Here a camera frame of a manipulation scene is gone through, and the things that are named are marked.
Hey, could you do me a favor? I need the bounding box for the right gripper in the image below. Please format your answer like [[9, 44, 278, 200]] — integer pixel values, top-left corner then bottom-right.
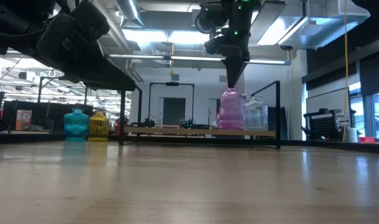
[[204, 29, 251, 89]]

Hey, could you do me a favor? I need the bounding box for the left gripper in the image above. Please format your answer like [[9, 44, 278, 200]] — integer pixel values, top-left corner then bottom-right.
[[36, 0, 137, 92]]

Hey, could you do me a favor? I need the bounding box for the pink ribbed glass vase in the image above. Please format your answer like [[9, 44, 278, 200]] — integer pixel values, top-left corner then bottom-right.
[[216, 88, 245, 131]]

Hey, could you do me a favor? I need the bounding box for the yellow ribbed glass vase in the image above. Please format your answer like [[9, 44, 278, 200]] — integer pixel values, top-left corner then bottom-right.
[[88, 110, 110, 142]]

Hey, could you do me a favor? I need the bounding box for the clear ribbed glass vase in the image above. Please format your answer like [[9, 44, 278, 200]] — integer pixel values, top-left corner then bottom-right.
[[243, 95, 269, 131]]

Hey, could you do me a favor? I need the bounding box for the teal ribbed glass vase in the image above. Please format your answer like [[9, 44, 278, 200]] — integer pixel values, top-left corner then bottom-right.
[[63, 108, 91, 143]]

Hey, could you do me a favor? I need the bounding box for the long linear ceiling light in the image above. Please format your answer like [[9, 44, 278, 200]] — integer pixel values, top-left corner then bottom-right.
[[107, 54, 292, 65]]

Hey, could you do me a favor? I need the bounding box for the small red object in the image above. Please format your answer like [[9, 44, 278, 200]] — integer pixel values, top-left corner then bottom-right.
[[113, 116, 130, 136]]

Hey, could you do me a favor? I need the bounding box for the black desk partition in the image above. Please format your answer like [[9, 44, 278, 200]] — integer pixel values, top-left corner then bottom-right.
[[2, 100, 94, 131]]

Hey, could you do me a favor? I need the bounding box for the dark grey door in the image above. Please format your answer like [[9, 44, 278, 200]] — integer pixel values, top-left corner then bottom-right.
[[162, 97, 186, 126]]

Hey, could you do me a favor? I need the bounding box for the orange and white box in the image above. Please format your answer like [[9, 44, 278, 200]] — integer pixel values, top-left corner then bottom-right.
[[15, 109, 33, 131]]

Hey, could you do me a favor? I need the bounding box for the whiteboard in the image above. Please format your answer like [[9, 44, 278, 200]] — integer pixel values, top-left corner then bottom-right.
[[306, 86, 352, 133]]

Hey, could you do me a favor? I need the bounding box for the black perforated crate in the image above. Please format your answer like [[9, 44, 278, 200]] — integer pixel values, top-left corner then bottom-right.
[[302, 108, 343, 141]]

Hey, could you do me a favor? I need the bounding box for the white roll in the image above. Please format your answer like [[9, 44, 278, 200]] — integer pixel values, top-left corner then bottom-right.
[[344, 127, 360, 143]]

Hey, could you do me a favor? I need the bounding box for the black metal gantry frame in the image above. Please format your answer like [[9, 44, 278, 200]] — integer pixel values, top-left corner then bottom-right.
[[148, 82, 195, 127]]

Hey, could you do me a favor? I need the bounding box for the round silver duct pipe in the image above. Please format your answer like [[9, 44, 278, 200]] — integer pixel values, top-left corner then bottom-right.
[[114, 0, 146, 28]]

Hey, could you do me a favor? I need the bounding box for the wooden shelf with black frame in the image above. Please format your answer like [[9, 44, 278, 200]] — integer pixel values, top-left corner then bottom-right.
[[118, 80, 282, 150]]

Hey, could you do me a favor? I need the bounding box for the silver ventilation duct unit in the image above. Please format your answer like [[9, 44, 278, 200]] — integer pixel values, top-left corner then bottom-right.
[[248, 0, 371, 51]]

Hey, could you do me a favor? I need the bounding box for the long yellow cable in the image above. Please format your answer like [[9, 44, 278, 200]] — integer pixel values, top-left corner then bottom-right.
[[342, 0, 350, 142]]

